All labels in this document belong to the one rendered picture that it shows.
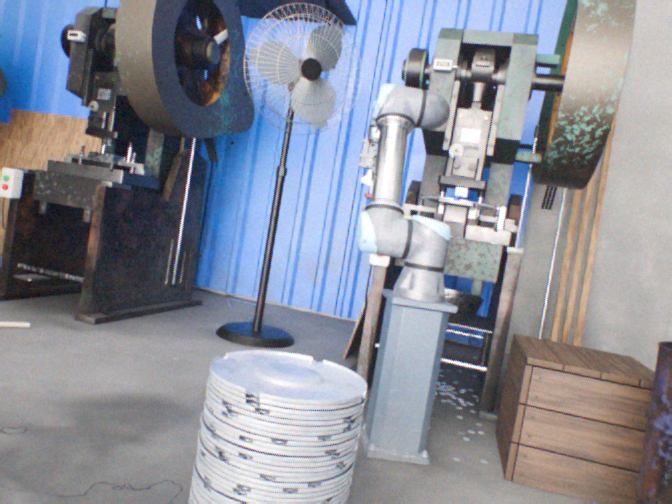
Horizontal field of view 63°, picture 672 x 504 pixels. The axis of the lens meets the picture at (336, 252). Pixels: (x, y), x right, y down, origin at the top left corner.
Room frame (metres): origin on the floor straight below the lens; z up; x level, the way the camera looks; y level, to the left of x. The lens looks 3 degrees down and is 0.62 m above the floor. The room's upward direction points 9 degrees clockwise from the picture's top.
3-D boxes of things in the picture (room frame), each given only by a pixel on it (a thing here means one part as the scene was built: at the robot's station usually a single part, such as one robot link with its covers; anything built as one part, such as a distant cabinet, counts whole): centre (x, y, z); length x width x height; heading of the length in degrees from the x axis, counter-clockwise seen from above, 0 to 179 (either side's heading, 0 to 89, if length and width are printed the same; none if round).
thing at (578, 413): (1.62, -0.79, 0.18); 0.40 x 0.38 x 0.35; 168
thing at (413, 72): (2.40, -0.25, 1.31); 0.22 x 0.12 x 0.22; 166
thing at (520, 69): (2.47, -0.52, 0.83); 0.79 x 0.43 x 1.34; 166
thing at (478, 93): (2.33, -0.48, 1.27); 0.21 x 0.12 x 0.34; 166
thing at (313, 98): (3.01, 0.27, 0.80); 1.24 x 0.65 x 1.59; 166
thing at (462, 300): (2.33, -0.48, 0.36); 0.34 x 0.34 x 0.10
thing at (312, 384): (0.99, 0.05, 0.33); 0.29 x 0.29 x 0.01
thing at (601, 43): (2.34, -0.84, 1.33); 1.03 x 0.28 x 0.82; 166
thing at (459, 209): (2.16, -0.44, 0.72); 0.25 x 0.14 x 0.14; 166
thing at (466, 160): (2.29, -0.47, 1.04); 0.17 x 0.15 x 0.30; 166
